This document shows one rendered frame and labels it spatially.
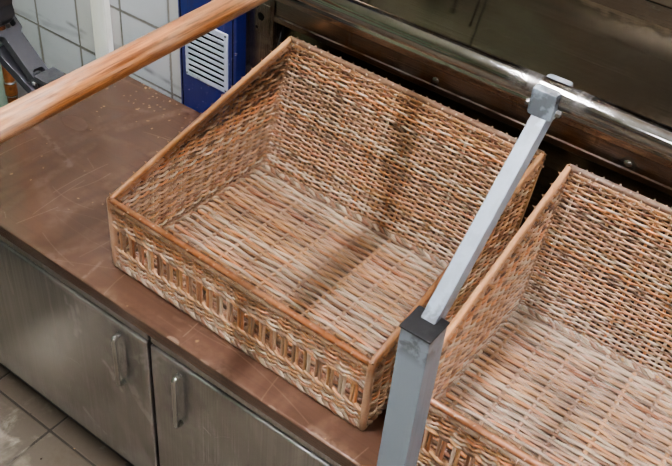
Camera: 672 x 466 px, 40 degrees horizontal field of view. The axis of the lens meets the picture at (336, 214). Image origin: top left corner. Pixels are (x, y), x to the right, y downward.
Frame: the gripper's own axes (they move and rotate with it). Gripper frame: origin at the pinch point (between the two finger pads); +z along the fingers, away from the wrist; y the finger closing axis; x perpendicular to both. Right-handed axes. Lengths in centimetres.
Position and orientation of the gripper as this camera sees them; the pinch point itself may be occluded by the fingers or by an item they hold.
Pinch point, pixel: (72, 40)
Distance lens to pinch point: 107.8
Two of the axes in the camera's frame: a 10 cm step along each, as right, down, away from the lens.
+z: 8.1, 4.3, -4.1
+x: -5.8, 4.8, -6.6
